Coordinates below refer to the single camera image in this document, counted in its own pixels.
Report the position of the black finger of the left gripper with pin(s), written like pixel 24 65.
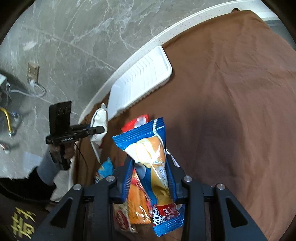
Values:
pixel 95 130

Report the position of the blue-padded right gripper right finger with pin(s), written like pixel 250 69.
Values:
pixel 175 175

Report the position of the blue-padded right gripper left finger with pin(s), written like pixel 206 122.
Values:
pixel 118 193

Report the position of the white black snack bag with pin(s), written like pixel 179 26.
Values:
pixel 99 121

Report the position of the light blue cartoon snack packet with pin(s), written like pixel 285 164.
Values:
pixel 106 169

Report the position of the blue cake snack packet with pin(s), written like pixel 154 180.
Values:
pixel 146 145

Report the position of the red chips bag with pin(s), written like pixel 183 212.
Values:
pixel 136 122

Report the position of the orange snack packet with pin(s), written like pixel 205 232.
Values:
pixel 139 207

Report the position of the beige red-logo snack packet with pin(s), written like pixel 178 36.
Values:
pixel 121 218

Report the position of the grey sleeved left forearm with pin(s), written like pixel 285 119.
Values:
pixel 49 167

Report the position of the person's left hand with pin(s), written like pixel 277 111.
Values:
pixel 65 150

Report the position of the white plastic tray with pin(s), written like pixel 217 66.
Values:
pixel 149 73

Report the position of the brown tablecloth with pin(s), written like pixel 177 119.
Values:
pixel 229 111

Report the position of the brass wall socket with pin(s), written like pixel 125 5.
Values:
pixel 32 73

